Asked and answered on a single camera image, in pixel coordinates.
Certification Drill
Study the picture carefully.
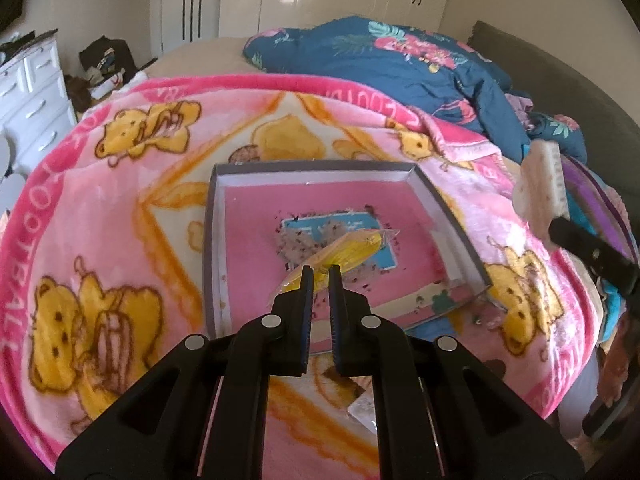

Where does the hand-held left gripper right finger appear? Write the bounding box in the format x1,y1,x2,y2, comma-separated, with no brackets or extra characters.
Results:
329,263,584,480

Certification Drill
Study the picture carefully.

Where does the beige bed sheet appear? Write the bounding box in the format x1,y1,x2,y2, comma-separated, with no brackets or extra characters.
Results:
145,35,273,83

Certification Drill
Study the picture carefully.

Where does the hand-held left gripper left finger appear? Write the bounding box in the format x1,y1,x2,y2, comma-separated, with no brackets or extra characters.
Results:
55,265,316,480

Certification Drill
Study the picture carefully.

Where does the clear plastic packet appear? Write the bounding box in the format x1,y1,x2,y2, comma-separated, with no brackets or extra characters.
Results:
345,394,382,432

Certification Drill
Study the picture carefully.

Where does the clutter on drawers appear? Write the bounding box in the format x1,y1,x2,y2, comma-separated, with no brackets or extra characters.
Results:
0,29,59,63

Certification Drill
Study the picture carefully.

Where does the blue floral duvet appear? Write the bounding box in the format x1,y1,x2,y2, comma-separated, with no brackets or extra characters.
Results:
242,16,589,162

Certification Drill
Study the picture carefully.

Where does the yellow hair tie packet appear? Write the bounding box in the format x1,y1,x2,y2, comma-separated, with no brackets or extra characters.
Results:
272,227,401,306

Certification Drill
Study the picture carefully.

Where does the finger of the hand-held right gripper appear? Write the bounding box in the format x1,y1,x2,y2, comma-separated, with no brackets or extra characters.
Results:
548,216,640,297

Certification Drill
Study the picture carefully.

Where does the black bag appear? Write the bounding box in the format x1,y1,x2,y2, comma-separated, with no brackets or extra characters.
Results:
78,36,139,81

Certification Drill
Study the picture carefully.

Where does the dark grey headboard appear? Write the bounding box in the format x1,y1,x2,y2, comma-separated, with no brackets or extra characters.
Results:
467,20,640,241

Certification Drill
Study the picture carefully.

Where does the grey shallow cardboard box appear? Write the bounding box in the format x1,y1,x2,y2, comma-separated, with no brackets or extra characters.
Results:
202,159,494,357

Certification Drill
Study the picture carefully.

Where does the lilac cloth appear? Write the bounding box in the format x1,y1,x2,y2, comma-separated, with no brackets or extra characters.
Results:
504,91,537,127

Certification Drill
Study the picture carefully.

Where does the white chest of drawers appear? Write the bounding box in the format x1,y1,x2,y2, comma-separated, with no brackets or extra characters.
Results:
0,37,79,173

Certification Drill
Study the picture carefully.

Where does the white plastic bag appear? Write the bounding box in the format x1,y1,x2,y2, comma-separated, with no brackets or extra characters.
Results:
87,71,142,102

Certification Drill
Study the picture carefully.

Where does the white hair claw clip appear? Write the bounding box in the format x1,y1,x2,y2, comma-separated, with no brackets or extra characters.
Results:
512,140,572,250

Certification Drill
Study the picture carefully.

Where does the white door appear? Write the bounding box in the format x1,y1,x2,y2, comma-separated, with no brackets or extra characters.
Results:
160,0,224,56

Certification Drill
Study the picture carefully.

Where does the dark patterned cloth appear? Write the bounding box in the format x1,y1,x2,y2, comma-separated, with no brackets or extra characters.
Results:
582,280,640,443

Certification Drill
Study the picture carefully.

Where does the white rounded panel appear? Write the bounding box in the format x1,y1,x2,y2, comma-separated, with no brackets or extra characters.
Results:
0,135,28,213

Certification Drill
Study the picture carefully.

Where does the striped purple pillow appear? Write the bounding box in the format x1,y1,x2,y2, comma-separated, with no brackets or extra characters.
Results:
560,154,640,273

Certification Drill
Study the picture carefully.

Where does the pink bear printed blanket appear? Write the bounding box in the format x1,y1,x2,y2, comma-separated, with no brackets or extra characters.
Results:
0,72,603,480

